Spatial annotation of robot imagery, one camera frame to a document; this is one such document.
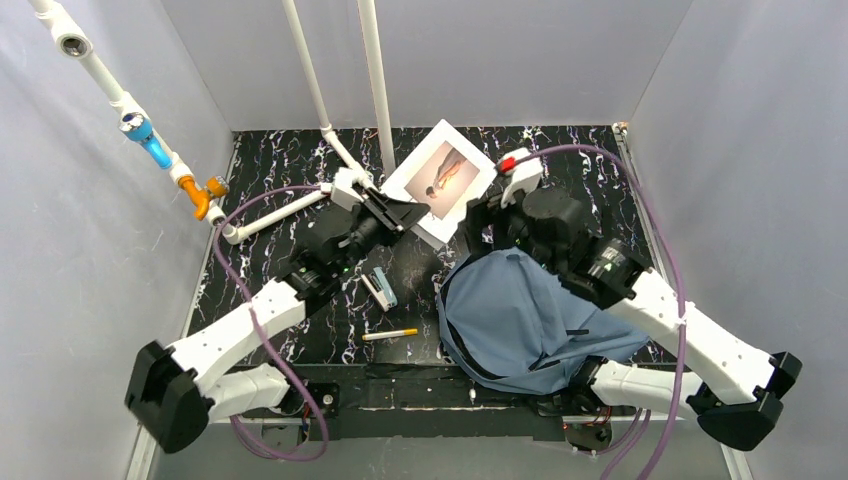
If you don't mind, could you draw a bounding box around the blue student backpack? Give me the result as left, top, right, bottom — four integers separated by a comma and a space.
436, 248, 649, 395

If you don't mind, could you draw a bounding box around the white art book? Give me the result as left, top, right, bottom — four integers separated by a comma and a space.
381, 119, 496, 250

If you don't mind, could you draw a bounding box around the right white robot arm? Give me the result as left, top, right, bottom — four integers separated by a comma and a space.
460, 188, 802, 452

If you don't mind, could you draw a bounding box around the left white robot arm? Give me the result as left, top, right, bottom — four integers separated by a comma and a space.
124, 188, 430, 454

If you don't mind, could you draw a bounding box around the white blue stapler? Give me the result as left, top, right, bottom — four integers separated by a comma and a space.
360, 267, 398, 312

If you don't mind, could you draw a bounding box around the white yellow marker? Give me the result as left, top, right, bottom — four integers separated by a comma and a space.
362, 328, 419, 342

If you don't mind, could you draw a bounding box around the orange pipe valve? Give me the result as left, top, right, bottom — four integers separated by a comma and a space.
177, 175, 229, 221

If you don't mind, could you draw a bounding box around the blue pipe valve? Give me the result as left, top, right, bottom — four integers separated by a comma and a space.
119, 112, 173, 170

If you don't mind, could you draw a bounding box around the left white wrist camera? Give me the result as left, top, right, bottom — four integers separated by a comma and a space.
320, 167, 362, 212

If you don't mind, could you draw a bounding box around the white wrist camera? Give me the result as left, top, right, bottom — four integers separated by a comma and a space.
320, 167, 362, 212
497, 147, 543, 209

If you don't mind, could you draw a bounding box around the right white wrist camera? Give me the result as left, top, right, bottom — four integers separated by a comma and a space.
497, 147, 543, 209

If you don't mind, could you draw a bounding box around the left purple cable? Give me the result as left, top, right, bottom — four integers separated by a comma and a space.
211, 184, 333, 463

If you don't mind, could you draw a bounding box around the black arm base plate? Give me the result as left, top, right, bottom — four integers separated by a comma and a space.
294, 363, 605, 441

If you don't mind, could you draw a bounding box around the aluminium rail frame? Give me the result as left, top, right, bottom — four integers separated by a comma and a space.
122, 377, 757, 480

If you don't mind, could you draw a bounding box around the white PVC pipe frame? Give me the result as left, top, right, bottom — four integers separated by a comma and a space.
30, 1, 380, 245

